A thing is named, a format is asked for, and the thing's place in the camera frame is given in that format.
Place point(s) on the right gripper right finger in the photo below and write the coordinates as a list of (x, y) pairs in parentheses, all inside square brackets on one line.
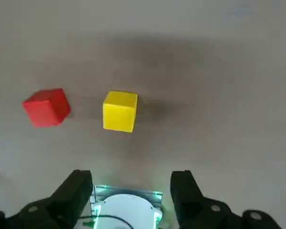
[(188, 200)]

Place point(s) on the red cube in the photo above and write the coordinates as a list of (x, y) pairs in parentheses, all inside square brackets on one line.
[(46, 109)]

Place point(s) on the yellow cube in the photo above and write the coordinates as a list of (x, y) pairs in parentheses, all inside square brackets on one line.
[(119, 114)]

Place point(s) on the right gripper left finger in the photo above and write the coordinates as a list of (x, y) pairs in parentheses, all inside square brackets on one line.
[(69, 198)]

